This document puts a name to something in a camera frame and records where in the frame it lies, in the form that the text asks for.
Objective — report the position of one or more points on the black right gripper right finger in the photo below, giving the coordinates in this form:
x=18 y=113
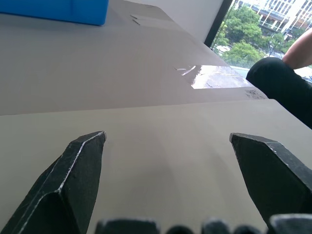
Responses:
x=270 y=175

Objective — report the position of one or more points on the blue plastic box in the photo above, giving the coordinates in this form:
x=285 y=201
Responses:
x=54 y=11

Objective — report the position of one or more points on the black window frame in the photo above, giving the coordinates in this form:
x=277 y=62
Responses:
x=218 y=22

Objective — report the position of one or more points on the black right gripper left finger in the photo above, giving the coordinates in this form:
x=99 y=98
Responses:
x=70 y=180

